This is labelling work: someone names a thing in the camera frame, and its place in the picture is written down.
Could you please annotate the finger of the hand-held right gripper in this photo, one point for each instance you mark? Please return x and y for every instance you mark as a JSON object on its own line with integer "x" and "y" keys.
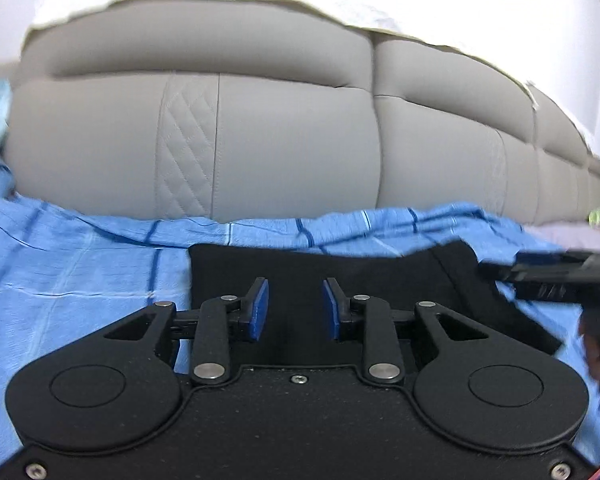
{"x": 497, "y": 272}

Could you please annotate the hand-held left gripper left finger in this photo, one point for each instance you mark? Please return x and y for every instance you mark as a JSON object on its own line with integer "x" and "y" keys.
{"x": 258, "y": 310}

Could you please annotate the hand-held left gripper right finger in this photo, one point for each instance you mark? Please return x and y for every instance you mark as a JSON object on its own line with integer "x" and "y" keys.
{"x": 331, "y": 310}

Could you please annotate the black pants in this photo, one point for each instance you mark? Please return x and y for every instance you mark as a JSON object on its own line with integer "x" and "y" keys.
{"x": 290, "y": 270}

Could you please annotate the person's right hand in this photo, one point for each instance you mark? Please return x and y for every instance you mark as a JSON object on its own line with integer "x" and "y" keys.
{"x": 594, "y": 345}

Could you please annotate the pale lilac pillow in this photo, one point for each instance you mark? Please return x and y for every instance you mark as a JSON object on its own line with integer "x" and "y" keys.
{"x": 560, "y": 235}

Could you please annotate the grey padded headboard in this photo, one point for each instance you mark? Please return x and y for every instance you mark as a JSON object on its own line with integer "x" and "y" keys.
{"x": 290, "y": 135}

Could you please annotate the blue checked bedsheet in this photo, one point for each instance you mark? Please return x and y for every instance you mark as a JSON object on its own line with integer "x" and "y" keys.
{"x": 80, "y": 270}

